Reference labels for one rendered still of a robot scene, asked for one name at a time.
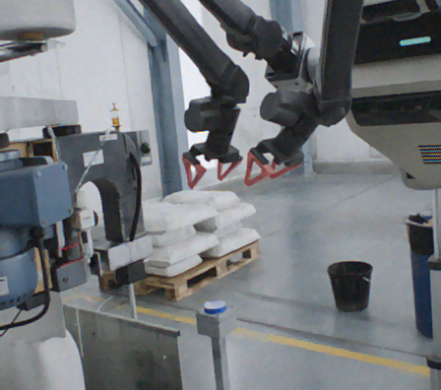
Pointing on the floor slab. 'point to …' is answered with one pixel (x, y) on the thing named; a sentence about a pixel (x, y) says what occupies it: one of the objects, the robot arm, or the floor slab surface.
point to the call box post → (220, 363)
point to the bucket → (350, 284)
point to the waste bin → (419, 253)
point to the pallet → (176, 285)
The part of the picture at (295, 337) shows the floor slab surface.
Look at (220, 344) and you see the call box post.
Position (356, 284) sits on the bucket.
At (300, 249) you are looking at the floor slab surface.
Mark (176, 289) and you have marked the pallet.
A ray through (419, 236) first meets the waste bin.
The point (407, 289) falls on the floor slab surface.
